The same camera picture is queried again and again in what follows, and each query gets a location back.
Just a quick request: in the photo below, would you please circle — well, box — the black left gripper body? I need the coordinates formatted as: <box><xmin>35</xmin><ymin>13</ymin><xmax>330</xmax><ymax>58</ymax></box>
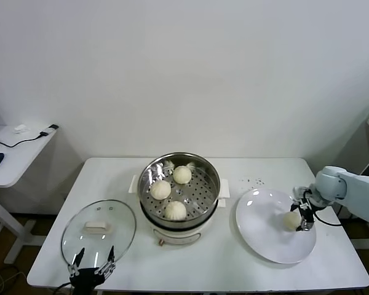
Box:
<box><xmin>69</xmin><ymin>267</ymin><xmax>107</xmax><ymax>295</ymax></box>

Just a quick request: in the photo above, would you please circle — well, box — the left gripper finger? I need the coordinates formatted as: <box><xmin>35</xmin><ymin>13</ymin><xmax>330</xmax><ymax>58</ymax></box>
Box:
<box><xmin>93</xmin><ymin>245</ymin><xmax>116</xmax><ymax>276</ymax></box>
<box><xmin>67</xmin><ymin>247</ymin><xmax>85</xmax><ymax>276</ymax></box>

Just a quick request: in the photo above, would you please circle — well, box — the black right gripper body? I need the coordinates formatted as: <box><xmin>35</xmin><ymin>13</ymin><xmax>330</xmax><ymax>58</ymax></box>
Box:
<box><xmin>295</xmin><ymin>186</ymin><xmax>316</xmax><ymax>216</ymax></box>

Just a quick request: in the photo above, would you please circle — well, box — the white steamed baozi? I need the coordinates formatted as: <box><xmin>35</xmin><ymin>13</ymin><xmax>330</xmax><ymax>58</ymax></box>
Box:
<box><xmin>173</xmin><ymin>165</ymin><xmax>192</xmax><ymax>185</ymax></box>
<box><xmin>164</xmin><ymin>201</ymin><xmax>188</xmax><ymax>221</ymax></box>
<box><xmin>149</xmin><ymin>179</ymin><xmax>172</xmax><ymax>200</ymax></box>
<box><xmin>283</xmin><ymin>211</ymin><xmax>303</xmax><ymax>231</ymax></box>

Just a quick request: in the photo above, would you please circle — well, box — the glass lid with cream handle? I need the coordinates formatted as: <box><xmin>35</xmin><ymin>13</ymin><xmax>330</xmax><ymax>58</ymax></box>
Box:
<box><xmin>60</xmin><ymin>199</ymin><xmax>137</xmax><ymax>272</ymax></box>

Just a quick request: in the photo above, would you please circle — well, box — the stainless steel steamer basket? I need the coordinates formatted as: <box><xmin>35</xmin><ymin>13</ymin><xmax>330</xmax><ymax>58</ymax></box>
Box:
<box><xmin>128</xmin><ymin>151</ymin><xmax>230</xmax><ymax>230</ymax></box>

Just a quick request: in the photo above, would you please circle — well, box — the white round plate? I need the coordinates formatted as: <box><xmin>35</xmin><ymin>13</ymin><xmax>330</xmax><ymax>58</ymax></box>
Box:
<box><xmin>235</xmin><ymin>187</ymin><xmax>317</xmax><ymax>264</ymax></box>

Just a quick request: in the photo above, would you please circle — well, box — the white electric cooker pot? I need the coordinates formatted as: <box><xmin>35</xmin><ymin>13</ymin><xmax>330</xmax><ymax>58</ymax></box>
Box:
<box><xmin>140</xmin><ymin>198</ymin><xmax>227</xmax><ymax>247</ymax></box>

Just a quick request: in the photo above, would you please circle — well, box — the white side desk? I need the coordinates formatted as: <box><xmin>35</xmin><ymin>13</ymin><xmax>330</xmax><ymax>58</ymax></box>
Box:
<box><xmin>0</xmin><ymin>124</ymin><xmax>60</xmax><ymax>265</ymax></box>

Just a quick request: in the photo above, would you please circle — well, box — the black and silver adapter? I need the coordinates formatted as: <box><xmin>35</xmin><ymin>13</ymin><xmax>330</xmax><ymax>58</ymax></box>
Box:
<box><xmin>39</xmin><ymin>124</ymin><xmax>60</xmax><ymax>138</ymax></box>

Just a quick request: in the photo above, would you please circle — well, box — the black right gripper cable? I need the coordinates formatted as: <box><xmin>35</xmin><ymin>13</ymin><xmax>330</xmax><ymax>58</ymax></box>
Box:
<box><xmin>312</xmin><ymin>210</ymin><xmax>343</xmax><ymax>227</ymax></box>

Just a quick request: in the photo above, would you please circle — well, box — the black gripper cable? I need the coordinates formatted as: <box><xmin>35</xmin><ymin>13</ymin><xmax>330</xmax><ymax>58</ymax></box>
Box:
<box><xmin>54</xmin><ymin>281</ymin><xmax>74</xmax><ymax>295</ymax></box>
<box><xmin>312</xmin><ymin>210</ymin><xmax>343</xmax><ymax>227</ymax></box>

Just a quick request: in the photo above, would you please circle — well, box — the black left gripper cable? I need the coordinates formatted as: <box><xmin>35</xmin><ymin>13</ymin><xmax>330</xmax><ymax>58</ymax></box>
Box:
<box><xmin>54</xmin><ymin>281</ymin><xmax>74</xmax><ymax>295</ymax></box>

